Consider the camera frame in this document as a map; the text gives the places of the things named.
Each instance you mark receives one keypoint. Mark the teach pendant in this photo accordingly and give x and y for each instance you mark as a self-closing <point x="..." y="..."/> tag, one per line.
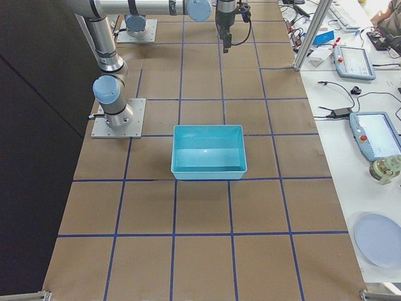
<point x="353" y="63"/>
<point x="375" y="134"/>

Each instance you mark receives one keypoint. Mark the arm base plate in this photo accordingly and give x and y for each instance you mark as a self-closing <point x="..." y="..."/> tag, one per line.
<point x="148" y="35"/>
<point x="127" y="124"/>

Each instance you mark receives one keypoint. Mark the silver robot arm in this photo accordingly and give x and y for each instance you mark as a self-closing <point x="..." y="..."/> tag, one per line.
<point x="135" y="25"/>
<point x="108" y="88"/>

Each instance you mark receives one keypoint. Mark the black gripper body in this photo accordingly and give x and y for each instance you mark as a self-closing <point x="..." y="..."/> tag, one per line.
<point x="224" y="19"/>

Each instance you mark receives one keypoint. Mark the near teach pendant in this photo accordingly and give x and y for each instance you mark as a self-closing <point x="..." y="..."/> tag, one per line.
<point x="375" y="134"/>

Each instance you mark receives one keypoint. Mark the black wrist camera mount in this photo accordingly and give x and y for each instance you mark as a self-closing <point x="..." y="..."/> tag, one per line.
<point x="244" y="10"/>

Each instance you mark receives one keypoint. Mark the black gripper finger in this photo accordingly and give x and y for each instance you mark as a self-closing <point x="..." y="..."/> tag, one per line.
<point x="227" y="42"/>

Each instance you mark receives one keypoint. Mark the far teach pendant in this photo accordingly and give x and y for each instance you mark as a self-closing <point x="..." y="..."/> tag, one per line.
<point x="353" y="63"/>

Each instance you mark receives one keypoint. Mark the glass jar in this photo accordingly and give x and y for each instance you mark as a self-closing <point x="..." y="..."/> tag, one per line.
<point x="385" y="169"/>

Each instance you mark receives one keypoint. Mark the blue cardboard box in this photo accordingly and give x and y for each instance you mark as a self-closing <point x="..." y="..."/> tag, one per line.
<point x="323" y="38"/>

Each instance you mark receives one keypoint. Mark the light blue plastic bin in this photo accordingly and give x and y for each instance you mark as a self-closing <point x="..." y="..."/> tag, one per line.
<point x="208" y="152"/>

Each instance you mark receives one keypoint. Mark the lilac plate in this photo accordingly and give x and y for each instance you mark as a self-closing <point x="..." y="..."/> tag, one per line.
<point x="378" y="239"/>

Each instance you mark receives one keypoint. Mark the black power adapter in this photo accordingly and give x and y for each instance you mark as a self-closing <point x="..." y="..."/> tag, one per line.
<point x="340" y="113"/>

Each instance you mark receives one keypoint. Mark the brown paper table mat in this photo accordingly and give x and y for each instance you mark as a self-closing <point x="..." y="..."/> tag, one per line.
<point x="226" y="196"/>

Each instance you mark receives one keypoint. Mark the aluminium frame post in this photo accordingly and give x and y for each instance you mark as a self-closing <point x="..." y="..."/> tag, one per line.
<point x="312" y="31"/>

